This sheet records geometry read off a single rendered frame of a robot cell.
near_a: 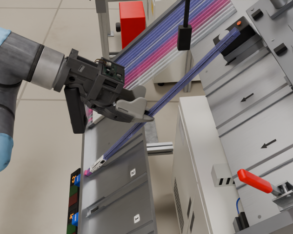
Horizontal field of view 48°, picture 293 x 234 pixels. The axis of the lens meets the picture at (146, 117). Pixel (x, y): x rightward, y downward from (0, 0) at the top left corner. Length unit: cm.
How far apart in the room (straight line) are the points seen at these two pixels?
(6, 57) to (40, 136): 139
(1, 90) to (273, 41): 49
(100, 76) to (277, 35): 31
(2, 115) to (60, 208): 110
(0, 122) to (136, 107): 25
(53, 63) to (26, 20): 248
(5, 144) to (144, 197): 29
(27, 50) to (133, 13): 81
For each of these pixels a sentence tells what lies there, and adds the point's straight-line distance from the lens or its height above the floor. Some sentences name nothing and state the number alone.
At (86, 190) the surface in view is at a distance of 84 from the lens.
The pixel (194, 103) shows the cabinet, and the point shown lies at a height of 62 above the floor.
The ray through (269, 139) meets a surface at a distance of 57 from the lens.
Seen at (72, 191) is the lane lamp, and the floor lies 65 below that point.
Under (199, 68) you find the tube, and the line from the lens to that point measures 63.
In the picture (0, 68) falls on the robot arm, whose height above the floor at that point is 107.
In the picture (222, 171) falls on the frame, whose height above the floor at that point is 67.
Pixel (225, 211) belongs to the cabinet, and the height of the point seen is 62.
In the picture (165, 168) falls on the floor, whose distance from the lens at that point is 177.
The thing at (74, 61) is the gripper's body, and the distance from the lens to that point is 63.
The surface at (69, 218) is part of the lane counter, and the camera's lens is 90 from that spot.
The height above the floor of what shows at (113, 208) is 78.
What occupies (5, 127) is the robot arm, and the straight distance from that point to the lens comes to 62.
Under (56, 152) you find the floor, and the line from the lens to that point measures 189.
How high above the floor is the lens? 143
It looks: 46 degrees down
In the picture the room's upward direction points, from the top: straight up
